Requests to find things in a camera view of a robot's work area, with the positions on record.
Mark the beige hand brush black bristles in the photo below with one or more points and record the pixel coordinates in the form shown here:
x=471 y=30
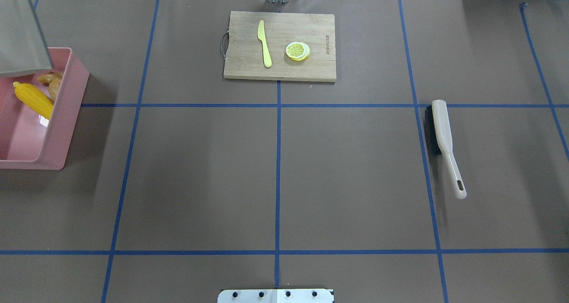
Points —
x=441 y=139

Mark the brown toy potato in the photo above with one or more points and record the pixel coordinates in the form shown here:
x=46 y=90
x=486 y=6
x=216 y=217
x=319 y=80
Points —
x=53 y=88

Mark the tan toy ginger root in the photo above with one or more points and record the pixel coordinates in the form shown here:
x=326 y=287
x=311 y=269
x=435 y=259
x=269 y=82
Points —
x=49 y=77

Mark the yellow toy corn cob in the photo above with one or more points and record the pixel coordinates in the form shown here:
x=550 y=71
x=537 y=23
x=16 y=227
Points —
x=31 y=96

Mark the beige plastic dustpan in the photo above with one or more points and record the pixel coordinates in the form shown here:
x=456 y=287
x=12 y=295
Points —
x=23 y=50

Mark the pink plastic bin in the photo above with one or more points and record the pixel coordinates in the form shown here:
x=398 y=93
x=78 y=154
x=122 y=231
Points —
x=28 y=140

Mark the wooden cutting board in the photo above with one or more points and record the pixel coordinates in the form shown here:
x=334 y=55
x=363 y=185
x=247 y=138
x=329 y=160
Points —
x=243 y=58

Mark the yellow lemon slices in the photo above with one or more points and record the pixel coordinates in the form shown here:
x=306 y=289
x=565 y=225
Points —
x=298 y=51

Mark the yellow plastic knife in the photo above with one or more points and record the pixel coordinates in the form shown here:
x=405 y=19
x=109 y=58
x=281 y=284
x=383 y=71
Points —
x=267 y=59

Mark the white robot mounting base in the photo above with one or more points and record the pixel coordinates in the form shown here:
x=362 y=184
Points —
x=300 y=295

